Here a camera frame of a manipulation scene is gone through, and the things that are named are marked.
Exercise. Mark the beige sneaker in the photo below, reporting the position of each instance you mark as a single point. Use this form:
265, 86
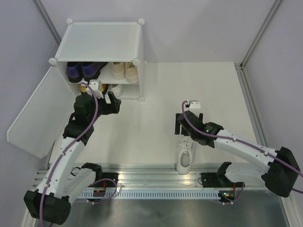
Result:
131, 73
118, 70

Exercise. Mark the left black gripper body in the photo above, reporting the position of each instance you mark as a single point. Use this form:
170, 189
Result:
104, 109

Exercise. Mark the gold pointed shoe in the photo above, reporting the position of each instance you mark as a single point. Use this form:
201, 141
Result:
104, 88
83, 89

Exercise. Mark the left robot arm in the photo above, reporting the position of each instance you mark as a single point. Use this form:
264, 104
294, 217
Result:
51, 201

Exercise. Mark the right aluminium frame post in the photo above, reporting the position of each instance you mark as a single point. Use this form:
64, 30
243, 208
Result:
264, 26

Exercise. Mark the white plastic shoe cabinet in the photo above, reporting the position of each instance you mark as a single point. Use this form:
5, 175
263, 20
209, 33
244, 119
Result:
105, 42

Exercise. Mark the white cabinet door panel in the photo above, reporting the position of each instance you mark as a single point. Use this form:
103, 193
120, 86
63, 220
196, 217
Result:
44, 116

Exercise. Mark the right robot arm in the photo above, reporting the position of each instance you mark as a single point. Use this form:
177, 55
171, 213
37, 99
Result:
277, 169

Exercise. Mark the white sneaker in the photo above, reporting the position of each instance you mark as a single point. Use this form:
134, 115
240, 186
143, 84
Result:
186, 155
117, 89

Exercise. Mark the purple loafer shoe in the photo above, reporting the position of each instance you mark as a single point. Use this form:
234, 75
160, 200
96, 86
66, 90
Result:
91, 70
73, 72

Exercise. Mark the aluminium frame post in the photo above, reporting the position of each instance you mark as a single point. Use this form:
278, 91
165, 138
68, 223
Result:
264, 26
47, 20

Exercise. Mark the white slotted cable duct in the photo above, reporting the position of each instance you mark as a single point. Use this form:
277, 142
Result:
152, 194

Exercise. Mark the aluminium rail base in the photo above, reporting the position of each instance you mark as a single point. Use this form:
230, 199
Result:
130, 176

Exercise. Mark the left aluminium frame post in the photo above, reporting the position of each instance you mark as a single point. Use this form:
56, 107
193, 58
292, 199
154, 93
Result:
47, 20

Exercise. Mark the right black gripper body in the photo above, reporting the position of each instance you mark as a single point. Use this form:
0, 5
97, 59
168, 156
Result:
177, 125

